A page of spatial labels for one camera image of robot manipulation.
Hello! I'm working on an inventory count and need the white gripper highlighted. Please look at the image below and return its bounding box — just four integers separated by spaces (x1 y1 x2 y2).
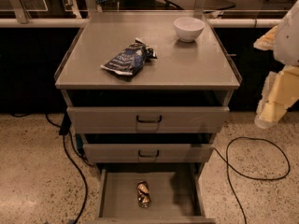
253 26 299 129

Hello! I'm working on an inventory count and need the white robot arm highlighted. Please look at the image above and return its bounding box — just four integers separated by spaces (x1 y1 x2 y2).
253 1 299 129

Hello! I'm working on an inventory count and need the grey drawer cabinet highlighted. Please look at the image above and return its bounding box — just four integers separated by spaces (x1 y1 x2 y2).
53 10 243 224

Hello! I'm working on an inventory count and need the grey top drawer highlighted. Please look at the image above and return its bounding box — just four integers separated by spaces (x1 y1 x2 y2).
67 106 229 133

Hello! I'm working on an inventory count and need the grey drawer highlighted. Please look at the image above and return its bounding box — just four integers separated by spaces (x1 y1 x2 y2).
86 163 216 224
67 106 229 133
83 144 213 163

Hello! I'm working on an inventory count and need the grey bottom drawer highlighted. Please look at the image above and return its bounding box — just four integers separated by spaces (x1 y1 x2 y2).
86 163 216 224

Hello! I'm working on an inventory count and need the grey middle drawer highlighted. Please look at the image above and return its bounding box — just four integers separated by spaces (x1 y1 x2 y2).
83 144 213 163

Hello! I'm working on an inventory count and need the white ceramic bowl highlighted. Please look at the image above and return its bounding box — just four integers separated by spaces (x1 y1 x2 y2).
174 17 205 42

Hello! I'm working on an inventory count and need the blue chip bag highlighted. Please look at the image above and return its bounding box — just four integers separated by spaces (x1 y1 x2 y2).
101 38 157 77

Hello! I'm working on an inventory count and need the black power adapter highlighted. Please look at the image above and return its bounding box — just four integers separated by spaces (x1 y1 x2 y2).
59 112 71 135

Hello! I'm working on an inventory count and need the black cable right floor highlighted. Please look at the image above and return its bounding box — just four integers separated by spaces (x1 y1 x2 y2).
213 136 292 224

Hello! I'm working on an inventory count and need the black cable floor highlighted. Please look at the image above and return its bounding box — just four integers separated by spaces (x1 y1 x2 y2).
213 136 292 224
8 111 95 224

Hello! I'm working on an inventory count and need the black cable left floor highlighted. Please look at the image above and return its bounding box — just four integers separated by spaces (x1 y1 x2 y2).
8 111 95 224

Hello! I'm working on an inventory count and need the white horizontal rail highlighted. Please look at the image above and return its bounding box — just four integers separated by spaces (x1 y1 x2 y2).
0 19 281 28

